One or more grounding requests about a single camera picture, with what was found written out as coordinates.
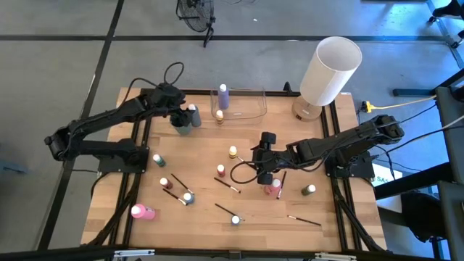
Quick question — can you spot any black handled paint brush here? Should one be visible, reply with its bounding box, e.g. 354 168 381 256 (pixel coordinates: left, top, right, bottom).
162 188 188 207
286 215 323 227
276 170 288 201
213 176 242 194
170 173 195 196
214 202 246 222
236 155 254 170

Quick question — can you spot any grey office chair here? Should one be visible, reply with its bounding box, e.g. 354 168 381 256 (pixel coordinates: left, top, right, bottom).
426 14 464 49

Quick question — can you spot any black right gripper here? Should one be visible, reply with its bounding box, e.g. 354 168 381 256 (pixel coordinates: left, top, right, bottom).
251 131 282 186

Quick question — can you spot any person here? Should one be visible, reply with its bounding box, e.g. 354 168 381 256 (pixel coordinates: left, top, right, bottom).
433 0 464 18

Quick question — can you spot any white labelled box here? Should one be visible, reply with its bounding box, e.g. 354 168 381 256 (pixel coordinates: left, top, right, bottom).
370 162 404 188

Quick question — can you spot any large slate grey paint bottle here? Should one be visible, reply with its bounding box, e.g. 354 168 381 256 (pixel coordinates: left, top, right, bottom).
187 103 202 128

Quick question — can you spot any black chair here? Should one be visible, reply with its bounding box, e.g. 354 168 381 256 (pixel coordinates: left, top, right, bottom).
376 190 449 244

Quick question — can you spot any yellow extension cord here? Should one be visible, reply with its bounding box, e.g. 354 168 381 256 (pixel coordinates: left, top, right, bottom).
364 94 438 113

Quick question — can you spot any large purple paint bottle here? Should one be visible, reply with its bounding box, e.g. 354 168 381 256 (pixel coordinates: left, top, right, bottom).
217 83 231 110

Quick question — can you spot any clear plastic bin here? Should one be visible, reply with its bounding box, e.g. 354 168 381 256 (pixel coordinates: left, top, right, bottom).
210 88 268 126

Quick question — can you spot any dark desk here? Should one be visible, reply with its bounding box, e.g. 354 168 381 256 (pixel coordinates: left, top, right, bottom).
373 68 464 261

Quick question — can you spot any large pink paint bottle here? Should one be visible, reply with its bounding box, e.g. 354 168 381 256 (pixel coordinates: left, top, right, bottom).
130 203 157 221

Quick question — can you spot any black floor fan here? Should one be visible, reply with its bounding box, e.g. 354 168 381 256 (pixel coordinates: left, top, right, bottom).
175 0 217 49

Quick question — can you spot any white shade wooden base lamp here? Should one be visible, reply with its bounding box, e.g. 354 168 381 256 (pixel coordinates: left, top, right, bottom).
291 36 363 123

